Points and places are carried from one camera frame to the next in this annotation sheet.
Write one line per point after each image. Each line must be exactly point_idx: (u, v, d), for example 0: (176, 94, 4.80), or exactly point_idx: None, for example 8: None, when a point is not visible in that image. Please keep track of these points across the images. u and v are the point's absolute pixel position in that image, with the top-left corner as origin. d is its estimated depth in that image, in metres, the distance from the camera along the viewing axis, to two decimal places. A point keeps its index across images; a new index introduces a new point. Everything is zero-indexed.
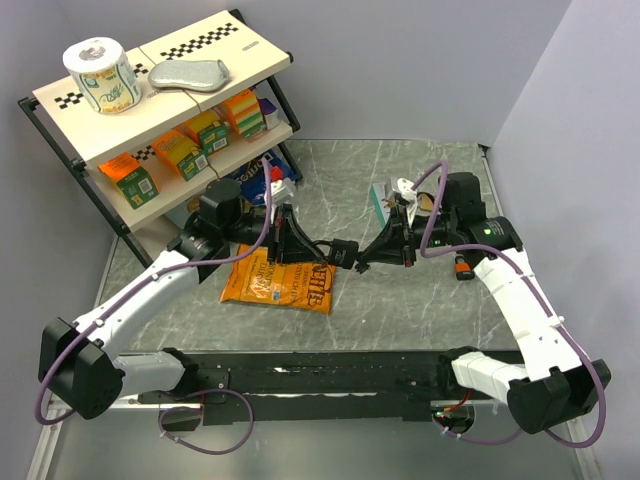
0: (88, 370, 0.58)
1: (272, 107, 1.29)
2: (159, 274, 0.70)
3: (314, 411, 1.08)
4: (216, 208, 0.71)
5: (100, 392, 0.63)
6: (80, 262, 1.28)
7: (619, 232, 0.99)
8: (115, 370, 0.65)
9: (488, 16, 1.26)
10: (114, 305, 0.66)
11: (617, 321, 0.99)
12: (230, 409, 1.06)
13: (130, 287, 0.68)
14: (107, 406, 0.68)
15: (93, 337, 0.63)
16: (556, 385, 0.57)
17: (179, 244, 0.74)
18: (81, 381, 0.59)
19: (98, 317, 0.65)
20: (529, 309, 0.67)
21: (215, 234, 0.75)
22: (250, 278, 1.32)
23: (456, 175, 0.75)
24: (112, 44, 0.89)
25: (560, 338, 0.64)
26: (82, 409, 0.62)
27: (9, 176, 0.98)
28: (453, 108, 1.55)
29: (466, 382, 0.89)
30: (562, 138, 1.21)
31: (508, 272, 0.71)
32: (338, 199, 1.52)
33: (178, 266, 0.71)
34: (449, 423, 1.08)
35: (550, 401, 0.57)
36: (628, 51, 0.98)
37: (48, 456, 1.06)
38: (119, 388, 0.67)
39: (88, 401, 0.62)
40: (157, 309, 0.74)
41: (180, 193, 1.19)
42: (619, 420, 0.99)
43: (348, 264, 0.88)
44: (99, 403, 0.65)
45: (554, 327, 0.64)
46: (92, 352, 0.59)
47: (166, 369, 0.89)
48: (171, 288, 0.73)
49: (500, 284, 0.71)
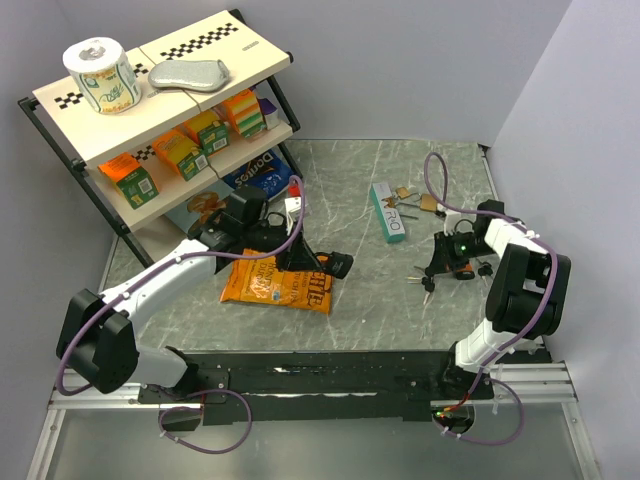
0: (113, 339, 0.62)
1: (272, 107, 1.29)
2: (182, 257, 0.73)
3: (314, 411, 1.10)
4: (244, 204, 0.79)
5: (118, 365, 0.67)
6: (80, 262, 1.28)
7: (618, 231, 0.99)
8: (133, 346, 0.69)
9: (488, 15, 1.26)
10: (140, 280, 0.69)
11: (616, 320, 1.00)
12: (229, 408, 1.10)
13: (154, 267, 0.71)
14: (120, 383, 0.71)
15: (118, 308, 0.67)
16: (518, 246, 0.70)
17: (198, 236, 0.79)
18: (103, 350, 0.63)
19: (125, 289, 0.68)
20: (510, 233, 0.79)
21: (234, 229, 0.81)
22: (250, 278, 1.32)
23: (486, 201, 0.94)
24: (112, 44, 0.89)
25: (533, 242, 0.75)
26: (100, 380, 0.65)
27: (9, 176, 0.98)
28: (453, 109, 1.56)
29: (463, 361, 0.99)
30: (562, 138, 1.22)
31: (496, 221, 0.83)
32: (338, 199, 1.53)
33: (199, 252, 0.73)
34: (449, 423, 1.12)
35: (509, 258, 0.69)
36: (627, 52, 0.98)
37: (47, 456, 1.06)
38: (134, 366, 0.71)
39: (107, 372, 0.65)
40: (177, 291, 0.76)
41: (180, 192, 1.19)
42: (621, 420, 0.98)
43: (341, 274, 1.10)
44: (115, 377, 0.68)
45: (530, 237, 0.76)
46: (117, 321, 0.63)
47: (171, 363, 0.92)
48: (193, 272, 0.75)
49: (496, 229, 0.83)
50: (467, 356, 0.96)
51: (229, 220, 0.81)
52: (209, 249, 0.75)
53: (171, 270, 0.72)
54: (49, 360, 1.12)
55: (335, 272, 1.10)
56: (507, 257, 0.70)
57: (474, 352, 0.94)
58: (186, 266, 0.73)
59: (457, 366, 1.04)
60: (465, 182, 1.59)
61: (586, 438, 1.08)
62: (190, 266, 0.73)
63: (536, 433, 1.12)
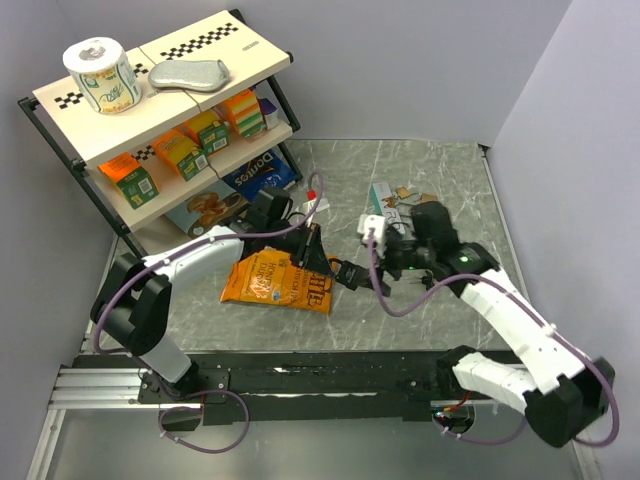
0: (153, 299, 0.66)
1: (272, 107, 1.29)
2: (216, 238, 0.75)
3: (313, 411, 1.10)
4: (271, 200, 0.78)
5: (151, 328, 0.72)
6: (80, 262, 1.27)
7: (619, 231, 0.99)
8: (165, 314, 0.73)
9: (487, 15, 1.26)
10: (179, 251, 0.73)
11: (616, 321, 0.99)
12: (230, 408, 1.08)
13: (191, 242, 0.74)
14: (146, 347, 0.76)
15: (159, 272, 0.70)
16: (568, 392, 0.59)
17: (228, 224, 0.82)
18: (142, 311, 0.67)
19: (166, 256, 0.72)
20: (518, 324, 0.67)
21: (260, 221, 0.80)
22: (251, 278, 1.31)
23: (428, 211, 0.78)
24: (112, 44, 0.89)
25: (558, 343, 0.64)
26: (132, 341, 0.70)
27: (9, 176, 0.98)
28: (453, 109, 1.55)
29: (469, 385, 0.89)
30: (562, 138, 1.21)
31: (492, 293, 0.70)
32: (338, 199, 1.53)
33: (230, 235, 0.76)
34: (449, 423, 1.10)
35: (563, 409, 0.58)
36: (627, 51, 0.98)
37: (47, 456, 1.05)
38: (162, 330, 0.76)
39: (140, 334, 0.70)
40: (207, 269, 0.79)
41: (181, 192, 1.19)
42: (620, 420, 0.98)
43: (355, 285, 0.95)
44: (145, 338, 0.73)
45: (551, 335, 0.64)
46: (156, 284, 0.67)
47: (179, 357, 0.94)
48: (222, 253, 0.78)
49: (488, 306, 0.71)
50: (474, 385, 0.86)
51: (256, 213, 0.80)
52: (238, 232, 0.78)
53: (204, 249, 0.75)
54: (50, 359, 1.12)
55: (348, 282, 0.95)
56: (566, 408, 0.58)
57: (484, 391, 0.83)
58: (218, 247, 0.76)
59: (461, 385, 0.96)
60: (465, 182, 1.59)
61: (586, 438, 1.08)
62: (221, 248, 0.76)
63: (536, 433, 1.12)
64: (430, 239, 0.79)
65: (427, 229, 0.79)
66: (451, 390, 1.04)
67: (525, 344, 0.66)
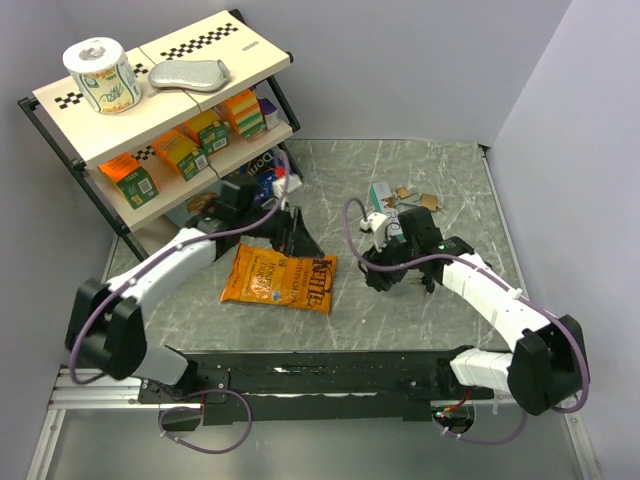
0: (121, 325, 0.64)
1: (272, 108, 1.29)
2: (182, 244, 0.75)
3: (313, 411, 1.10)
4: (238, 191, 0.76)
5: (129, 351, 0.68)
6: (80, 262, 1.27)
7: (620, 231, 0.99)
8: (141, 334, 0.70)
9: (487, 16, 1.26)
10: (144, 267, 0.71)
11: (616, 322, 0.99)
12: (229, 408, 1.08)
13: (157, 255, 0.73)
14: (130, 371, 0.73)
15: (127, 294, 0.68)
16: (532, 344, 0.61)
17: (195, 224, 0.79)
18: (114, 337, 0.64)
19: (131, 277, 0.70)
20: (488, 293, 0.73)
21: (230, 215, 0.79)
22: (251, 278, 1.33)
23: (410, 209, 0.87)
24: (112, 44, 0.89)
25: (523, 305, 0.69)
26: (112, 367, 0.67)
27: (9, 176, 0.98)
28: (453, 109, 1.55)
29: (467, 381, 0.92)
30: (563, 138, 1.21)
31: (465, 271, 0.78)
32: (338, 199, 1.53)
33: (198, 238, 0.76)
34: (449, 423, 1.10)
35: (531, 360, 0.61)
36: (627, 52, 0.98)
37: (47, 456, 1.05)
38: (144, 351, 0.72)
39: (118, 358, 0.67)
40: (180, 278, 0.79)
41: (180, 192, 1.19)
42: (620, 420, 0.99)
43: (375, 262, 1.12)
44: (127, 362, 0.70)
45: (516, 298, 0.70)
46: (124, 307, 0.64)
47: (173, 360, 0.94)
48: (193, 259, 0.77)
49: (462, 280, 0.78)
50: (471, 377, 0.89)
51: (223, 206, 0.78)
52: (206, 233, 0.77)
53: (173, 258, 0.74)
54: (49, 360, 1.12)
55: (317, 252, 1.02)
56: (533, 358, 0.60)
57: (481, 382, 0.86)
58: (187, 252, 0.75)
59: (462, 382, 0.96)
60: (465, 181, 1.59)
61: (586, 437, 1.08)
62: (191, 253, 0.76)
63: (536, 433, 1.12)
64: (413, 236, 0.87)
65: (410, 228, 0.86)
66: (449, 389, 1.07)
67: (494, 308, 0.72)
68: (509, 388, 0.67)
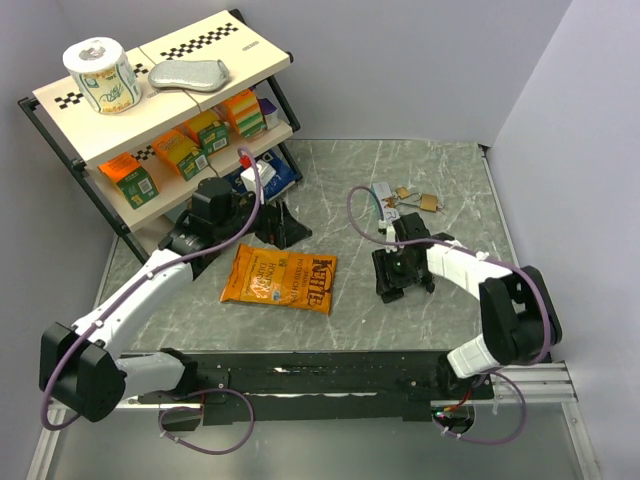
0: (92, 372, 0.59)
1: (272, 107, 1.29)
2: (154, 272, 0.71)
3: (312, 410, 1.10)
4: (209, 203, 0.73)
5: (104, 393, 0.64)
6: (80, 262, 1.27)
7: (620, 231, 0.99)
8: (117, 372, 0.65)
9: (487, 16, 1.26)
10: (112, 306, 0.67)
11: (616, 321, 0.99)
12: (229, 408, 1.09)
13: (126, 289, 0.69)
14: (112, 408, 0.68)
15: (93, 339, 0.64)
16: (491, 283, 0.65)
17: (170, 243, 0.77)
18: (86, 384, 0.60)
19: (97, 318, 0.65)
20: (459, 259, 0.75)
21: (207, 229, 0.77)
22: (250, 278, 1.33)
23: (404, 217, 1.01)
24: (112, 44, 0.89)
25: (488, 264, 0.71)
26: (88, 411, 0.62)
27: (9, 176, 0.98)
28: (453, 109, 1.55)
29: (465, 373, 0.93)
30: (563, 138, 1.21)
31: (441, 247, 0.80)
32: (338, 199, 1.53)
33: (170, 263, 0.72)
34: (449, 423, 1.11)
35: (490, 298, 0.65)
36: (627, 52, 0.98)
37: (47, 456, 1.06)
38: (123, 389, 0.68)
39: (94, 402, 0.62)
40: (156, 306, 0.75)
41: (180, 192, 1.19)
42: (620, 420, 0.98)
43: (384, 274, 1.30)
44: (104, 405, 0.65)
45: (482, 259, 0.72)
46: (95, 352, 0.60)
47: (166, 369, 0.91)
48: (168, 284, 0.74)
49: (440, 258, 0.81)
50: (468, 369, 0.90)
51: (198, 221, 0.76)
52: (181, 255, 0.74)
53: (145, 287, 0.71)
54: None
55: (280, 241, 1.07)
56: (490, 293, 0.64)
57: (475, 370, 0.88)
58: (159, 279, 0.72)
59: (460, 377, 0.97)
60: (465, 181, 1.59)
61: (587, 437, 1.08)
62: (164, 279, 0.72)
63: (536, 433, 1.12)
64: (406, 236, 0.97)
65: (402, 231, 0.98)
66: (449, 388, 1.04)
67: (464, 271, 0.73)
68: (490, 345, 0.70)
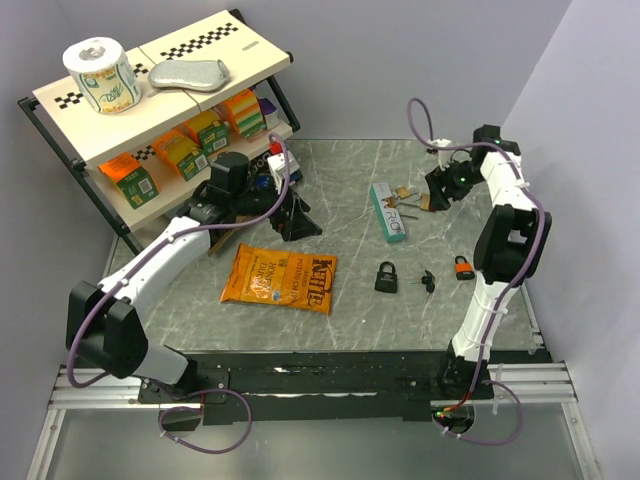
0: (119, 327, 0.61)
1: (272, 107, 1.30)
2: (175, 236, 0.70)
3: (312, 410, 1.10)
4: None
5: (130, 350, 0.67)
6: (80, 262, 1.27)
7: (618, 233, 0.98)
8: (141, 333, 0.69)
9: (486, 16, 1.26)
10: (136, 266, 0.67)
11: (615, 321, 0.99)
12: (229, 408, 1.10)
13: (148, 251, 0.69)
14: (135, 366, 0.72)
15: (120, 296, 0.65)
16: (503, 211, 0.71)
17: (188, 211, 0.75)
18: (113, 341, 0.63)
19: (122, 277, 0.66)
20: (504, 177, 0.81)
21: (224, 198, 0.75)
22: (251, 278, 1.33)
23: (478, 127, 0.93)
24: (111, 44, 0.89)
25: (521, 192, 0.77)
26: (115, 368, 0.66)
27: (9, 175, 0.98)
28: (453, 108, 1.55)
29: (465, 350, 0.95)
30: (563, 137, 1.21)
31: (498, 158, 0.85)
32: (338, 199, 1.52)
33: (191, 229, 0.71)
34: (449, 423, 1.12)
35: (493, 222, 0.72)
36: (627, 52, 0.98)
37: (47, 456, 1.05)
38: (144, 349, 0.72)
39: (121, 359, 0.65)
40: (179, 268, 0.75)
41: (181, 191, 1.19)
42: (619, 419, 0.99)
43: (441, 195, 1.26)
44: (129, 362, 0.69)
45: (518, 186, 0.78)
46: (121, 307, 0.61)
47: (174, 360, 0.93)
48: (187, 250, 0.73)
49: (492, 165, 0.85)
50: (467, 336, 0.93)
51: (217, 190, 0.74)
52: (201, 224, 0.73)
53: (167, 250, 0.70)
54: (48, 358, 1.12)
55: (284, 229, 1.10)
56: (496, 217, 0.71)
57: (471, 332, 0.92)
58: (180, 244, 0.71)
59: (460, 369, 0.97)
60: None
61: (586, 437, 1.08)
62: (183, 244, 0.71)
63: (536, 433, 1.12)
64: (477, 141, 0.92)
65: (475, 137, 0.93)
66: (447, 386, 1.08)
67: (500, 188, 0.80)
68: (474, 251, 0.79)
